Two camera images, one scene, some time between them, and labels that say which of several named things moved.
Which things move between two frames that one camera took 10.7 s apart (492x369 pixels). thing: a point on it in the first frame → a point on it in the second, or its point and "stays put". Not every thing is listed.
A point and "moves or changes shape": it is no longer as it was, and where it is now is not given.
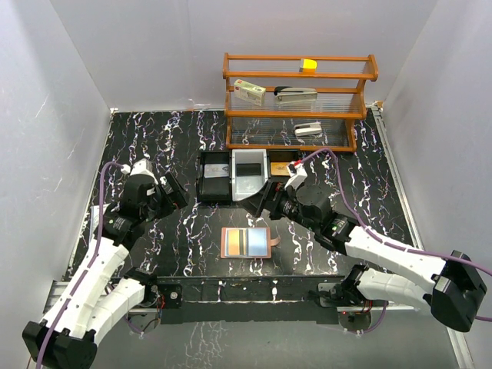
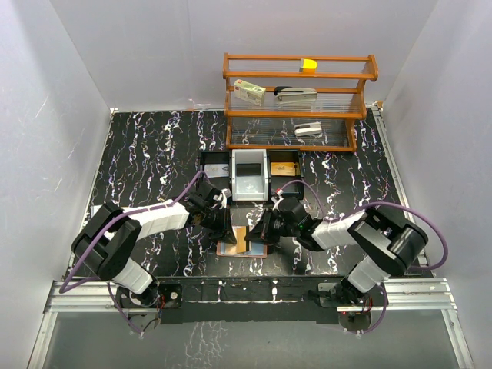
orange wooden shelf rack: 296,102 stays put
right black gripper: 267,198 → 265,224
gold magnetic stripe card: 236,242 moves or changes shape
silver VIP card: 216,170 stays put
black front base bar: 248,300 stays put
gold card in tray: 280,168 stays put
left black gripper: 169,191 → 221,225
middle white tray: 249,172 stays put
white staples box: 249,92 stays put
